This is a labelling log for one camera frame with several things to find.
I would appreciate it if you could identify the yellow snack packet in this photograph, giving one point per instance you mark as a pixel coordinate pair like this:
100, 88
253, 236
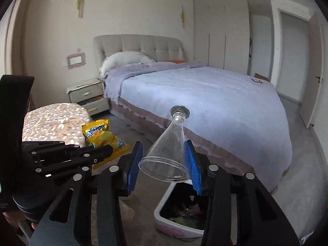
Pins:
105, 138

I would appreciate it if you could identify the white ruffled pillow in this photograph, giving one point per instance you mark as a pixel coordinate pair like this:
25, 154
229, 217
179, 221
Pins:
120, 60

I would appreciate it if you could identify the beige nightstand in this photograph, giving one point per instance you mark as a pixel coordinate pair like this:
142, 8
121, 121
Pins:
85, 93

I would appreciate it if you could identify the white trash bin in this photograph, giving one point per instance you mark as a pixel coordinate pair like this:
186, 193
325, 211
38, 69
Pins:
176, 232

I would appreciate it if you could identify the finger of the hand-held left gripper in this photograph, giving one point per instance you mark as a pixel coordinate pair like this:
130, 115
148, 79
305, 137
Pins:
66, 167
76, 152

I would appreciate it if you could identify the beige tufted headboard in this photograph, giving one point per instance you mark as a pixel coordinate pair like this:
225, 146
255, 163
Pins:
143, 47

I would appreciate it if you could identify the pink framed wall socket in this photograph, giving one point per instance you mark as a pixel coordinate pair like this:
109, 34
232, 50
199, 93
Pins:
75, 61

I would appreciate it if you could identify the open white door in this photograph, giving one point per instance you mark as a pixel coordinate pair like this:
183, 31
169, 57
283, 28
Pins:
314, 69

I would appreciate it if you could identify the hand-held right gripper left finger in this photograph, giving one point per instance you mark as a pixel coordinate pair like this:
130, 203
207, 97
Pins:
133, 169

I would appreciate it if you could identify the clear plastic goblet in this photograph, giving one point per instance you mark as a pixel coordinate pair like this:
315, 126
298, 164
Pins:
169, 143

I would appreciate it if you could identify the bed with lavender blanket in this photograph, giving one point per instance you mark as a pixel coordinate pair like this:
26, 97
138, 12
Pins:
217, 102

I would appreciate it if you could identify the orange pillow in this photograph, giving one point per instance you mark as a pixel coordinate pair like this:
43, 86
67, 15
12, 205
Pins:
178, 61

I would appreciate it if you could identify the small dark item on bedspread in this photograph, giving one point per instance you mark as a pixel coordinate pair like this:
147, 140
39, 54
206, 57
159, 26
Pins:
256, 80

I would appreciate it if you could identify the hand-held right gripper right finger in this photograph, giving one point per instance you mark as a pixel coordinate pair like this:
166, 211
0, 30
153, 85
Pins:
194, 174

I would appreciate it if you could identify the gold wall lamp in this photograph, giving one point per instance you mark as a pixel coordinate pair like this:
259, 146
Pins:
183, 15
81, 2

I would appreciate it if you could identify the beige wardrobe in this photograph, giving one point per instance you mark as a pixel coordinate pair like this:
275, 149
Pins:
220, 35

